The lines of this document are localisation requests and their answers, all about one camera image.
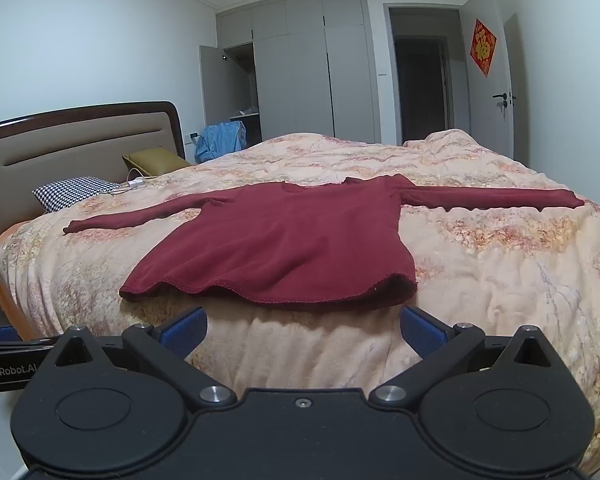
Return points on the red diamond door decoration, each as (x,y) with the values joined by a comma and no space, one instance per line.
(483,46)

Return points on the white room door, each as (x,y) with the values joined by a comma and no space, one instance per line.
(502,55)

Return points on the floral peach blanket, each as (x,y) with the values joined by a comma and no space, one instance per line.
(480,260)

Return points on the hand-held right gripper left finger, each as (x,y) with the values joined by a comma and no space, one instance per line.
(185,332)

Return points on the maroon long-sleeved sweater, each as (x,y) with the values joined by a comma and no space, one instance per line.
(290,240)

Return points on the olive green pillow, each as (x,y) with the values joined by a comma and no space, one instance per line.
(155,161)

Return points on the blue garment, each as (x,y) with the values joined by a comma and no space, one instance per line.
(220,141)

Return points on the houndstooth pillow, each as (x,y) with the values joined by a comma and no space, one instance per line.
(75,192)

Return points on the padded wooden bed headboard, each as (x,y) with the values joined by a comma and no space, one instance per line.
(80,145)

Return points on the grey built-in wardrobe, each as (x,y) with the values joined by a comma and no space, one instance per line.
(295,70)

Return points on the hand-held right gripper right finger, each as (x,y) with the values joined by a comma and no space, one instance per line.
(422,332)

